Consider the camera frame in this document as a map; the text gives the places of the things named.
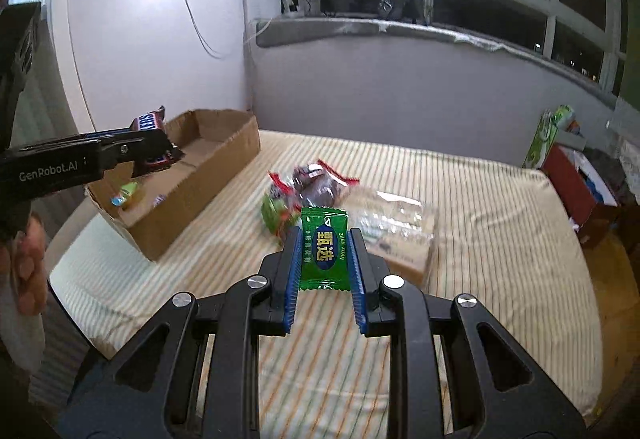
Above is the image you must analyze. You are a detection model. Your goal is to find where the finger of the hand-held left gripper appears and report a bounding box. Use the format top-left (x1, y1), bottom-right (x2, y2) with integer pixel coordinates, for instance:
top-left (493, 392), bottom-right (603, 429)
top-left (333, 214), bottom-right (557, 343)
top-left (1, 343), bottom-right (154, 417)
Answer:
top-left (30, 130), bottom-right (138, 150)
top-left (99, 129), bottom-right (187, 178)

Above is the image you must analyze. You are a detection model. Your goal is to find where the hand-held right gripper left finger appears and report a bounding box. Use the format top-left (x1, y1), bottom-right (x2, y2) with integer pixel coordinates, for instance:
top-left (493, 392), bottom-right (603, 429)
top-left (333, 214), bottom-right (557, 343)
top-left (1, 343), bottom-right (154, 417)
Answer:
top-left (57, 225), bottom-right (303, 439)

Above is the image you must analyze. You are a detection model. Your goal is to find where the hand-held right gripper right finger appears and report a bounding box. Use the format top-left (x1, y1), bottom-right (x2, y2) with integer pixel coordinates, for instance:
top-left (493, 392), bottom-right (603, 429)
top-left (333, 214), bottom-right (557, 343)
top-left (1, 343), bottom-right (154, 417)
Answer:
top-left (348, 228), bottom-right (588, 439)

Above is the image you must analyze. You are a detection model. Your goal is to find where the brown chocolate bar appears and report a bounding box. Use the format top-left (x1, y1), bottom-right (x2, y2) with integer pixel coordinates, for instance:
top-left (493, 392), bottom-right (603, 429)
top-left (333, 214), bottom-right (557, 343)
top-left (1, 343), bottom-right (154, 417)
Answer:
top-left (128, 106), bottom-right (177, 171)

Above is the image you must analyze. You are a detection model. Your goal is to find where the green candy packet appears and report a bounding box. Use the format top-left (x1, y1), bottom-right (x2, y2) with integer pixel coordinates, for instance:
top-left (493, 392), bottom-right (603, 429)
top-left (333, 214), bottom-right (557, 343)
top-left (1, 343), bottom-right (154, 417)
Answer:
top-left (299, 206), bottom-right (350, 293)

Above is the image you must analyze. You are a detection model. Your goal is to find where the green white snack packet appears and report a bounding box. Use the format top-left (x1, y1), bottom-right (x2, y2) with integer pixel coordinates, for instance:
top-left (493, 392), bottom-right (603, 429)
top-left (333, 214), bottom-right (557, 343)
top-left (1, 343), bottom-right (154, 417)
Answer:
top-left (261, 196), bottom-right (302, 236)

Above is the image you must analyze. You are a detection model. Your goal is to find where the clear bag of bread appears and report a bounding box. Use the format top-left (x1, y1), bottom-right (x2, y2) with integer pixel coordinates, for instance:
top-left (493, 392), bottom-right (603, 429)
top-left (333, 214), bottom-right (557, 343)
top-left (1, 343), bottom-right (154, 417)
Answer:
top-left (347, 186), bottom-right (437, 291)

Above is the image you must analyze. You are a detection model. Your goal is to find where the cardboard box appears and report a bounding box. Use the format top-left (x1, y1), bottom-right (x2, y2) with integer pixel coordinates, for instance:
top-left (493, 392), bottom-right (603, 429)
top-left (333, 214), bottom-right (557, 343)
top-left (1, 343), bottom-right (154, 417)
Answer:
top-left (85, 108), bottom-right (262, 263)

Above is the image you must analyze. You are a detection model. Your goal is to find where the small red clear snack packet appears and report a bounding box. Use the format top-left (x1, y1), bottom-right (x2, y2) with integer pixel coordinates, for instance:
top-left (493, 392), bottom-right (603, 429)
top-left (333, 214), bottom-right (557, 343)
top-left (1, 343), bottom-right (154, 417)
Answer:
top-left (267, 171), bottom-right (297, 206)

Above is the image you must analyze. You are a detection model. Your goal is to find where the large red clear snack packet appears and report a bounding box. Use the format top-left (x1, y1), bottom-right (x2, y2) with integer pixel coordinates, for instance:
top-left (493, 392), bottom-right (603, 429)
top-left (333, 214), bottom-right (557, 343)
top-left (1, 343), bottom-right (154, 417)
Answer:
top-left (290, 160), bottom-right (361, 210)

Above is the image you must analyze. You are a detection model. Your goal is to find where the person's left forearm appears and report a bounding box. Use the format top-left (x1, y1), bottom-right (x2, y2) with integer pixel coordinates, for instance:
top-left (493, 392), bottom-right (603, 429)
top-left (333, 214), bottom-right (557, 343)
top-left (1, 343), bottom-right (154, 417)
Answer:
top-left (0, 281), bottom-right (47, 372)

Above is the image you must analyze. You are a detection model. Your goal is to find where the person's left hand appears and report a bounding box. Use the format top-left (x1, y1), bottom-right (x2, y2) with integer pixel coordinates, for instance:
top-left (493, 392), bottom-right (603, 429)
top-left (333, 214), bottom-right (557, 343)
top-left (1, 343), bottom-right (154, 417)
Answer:
top-left (0, 212), bottom-right (51, 316)

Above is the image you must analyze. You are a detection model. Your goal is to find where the light green candy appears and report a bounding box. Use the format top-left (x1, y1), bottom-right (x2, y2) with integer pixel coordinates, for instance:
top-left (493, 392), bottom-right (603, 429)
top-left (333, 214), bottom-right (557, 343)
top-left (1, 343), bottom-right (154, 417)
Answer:
top-left (111, 182), bottom-right (140, 208)

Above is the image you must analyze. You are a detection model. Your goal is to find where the white wardrobe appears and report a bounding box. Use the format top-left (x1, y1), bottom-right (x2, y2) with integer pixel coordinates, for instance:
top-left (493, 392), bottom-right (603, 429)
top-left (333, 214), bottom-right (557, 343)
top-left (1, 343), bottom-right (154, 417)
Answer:
top-left (10, 0), bottom-right (252, 136)

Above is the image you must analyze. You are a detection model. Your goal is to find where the grey window sill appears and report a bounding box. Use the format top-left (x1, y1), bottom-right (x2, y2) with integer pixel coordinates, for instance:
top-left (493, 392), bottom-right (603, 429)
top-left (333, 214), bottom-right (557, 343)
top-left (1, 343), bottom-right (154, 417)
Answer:
top-left (254, 16), bottom-right (620, 111)

